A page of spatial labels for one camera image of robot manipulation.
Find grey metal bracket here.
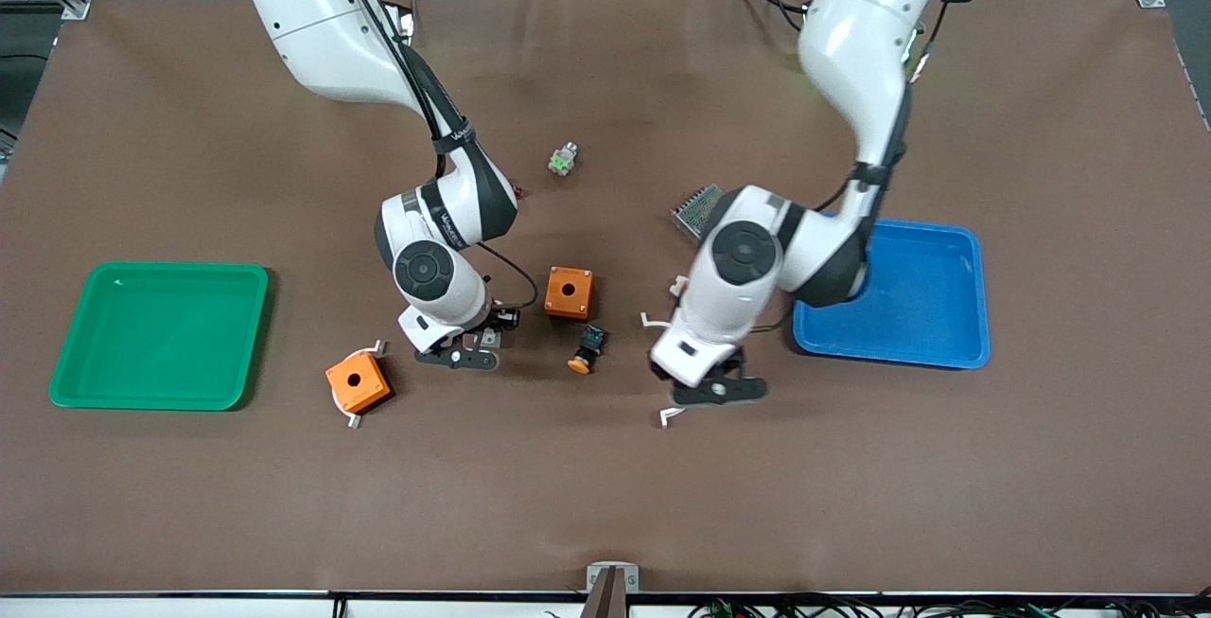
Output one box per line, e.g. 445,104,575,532
586,562,641,594

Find orange push button box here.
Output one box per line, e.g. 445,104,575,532
325,350,394,415
544,266,596,321

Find brown tapered bar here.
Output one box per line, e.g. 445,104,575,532
579,569,633,618

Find yellow mushroom push button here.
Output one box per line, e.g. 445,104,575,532
568,325,608,375

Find metal mesh power supply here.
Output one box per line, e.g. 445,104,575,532
671,184,725,242

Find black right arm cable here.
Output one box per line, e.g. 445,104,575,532
326,0,540,311

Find blue plastic tray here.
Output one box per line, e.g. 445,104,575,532
793,219,992,370

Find black cable bundle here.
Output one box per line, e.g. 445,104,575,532
691,594,1211,618

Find green plastic tray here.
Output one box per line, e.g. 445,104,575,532
49,261,271,411

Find white semicircular pipe clamp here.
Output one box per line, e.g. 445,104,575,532
346,340,389,431
641,312,689,429

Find brown table mat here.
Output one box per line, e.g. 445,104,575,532
0,0,1211,597

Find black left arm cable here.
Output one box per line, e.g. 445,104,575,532
814,0,950,214

